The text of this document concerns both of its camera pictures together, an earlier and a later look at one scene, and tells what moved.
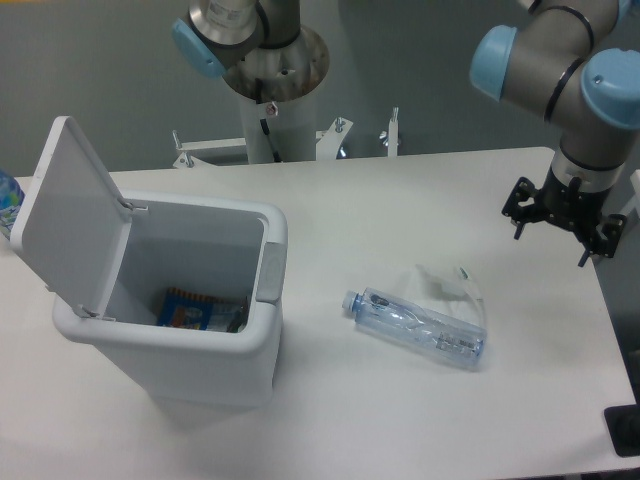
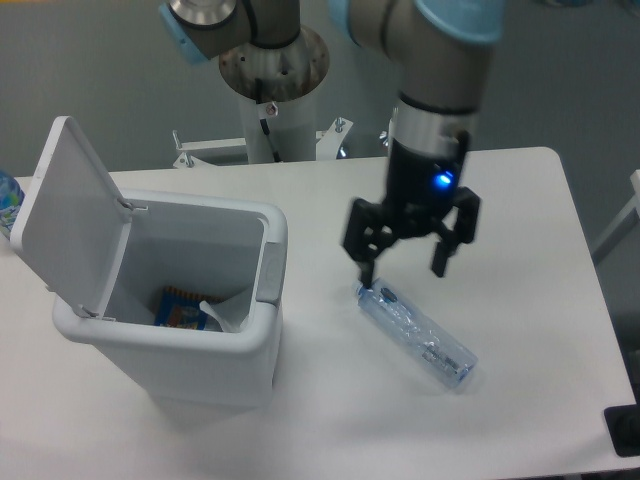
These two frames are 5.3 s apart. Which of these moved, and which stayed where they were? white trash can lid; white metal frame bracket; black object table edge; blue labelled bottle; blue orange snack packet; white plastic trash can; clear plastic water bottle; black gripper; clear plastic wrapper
Moved: black gripper; clear plastic wrapper; clear plastic water bottle
Stayed: blue orange snack packet; white plastic trash can; black object table edge; white metal frame bracket; blue labelled bottle; white trash can lid
